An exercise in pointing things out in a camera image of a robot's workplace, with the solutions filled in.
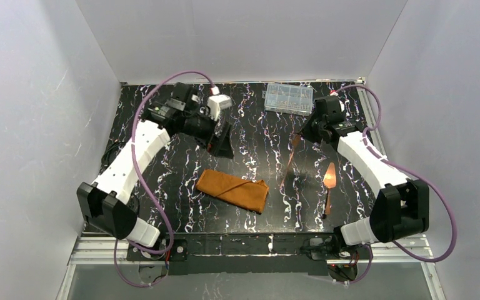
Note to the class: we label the copper cake server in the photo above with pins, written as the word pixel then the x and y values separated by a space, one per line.
pixel 329 182

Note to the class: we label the copper fork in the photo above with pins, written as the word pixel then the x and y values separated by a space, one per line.
pixel 295 141

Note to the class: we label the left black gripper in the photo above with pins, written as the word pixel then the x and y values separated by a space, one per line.
pixel 218 135

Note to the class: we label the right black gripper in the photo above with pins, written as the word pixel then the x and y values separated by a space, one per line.
pixel 306 132

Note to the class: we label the clear plastic parts box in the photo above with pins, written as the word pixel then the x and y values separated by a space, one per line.
pixel 289 99

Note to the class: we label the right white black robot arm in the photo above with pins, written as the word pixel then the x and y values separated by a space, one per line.
pixel 401 208

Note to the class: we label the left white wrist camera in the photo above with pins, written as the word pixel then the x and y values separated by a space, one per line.
pixel 217 102

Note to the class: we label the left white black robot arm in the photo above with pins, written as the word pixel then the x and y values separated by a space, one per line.
pixel 104 202

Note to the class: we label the orange cloth napkin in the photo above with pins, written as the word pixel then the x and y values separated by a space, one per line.
pixel 246 194

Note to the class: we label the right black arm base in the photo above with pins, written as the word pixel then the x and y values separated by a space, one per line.
pixel 331 246

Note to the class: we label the aluminium frame rail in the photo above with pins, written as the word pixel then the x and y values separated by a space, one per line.
pixel 240 266

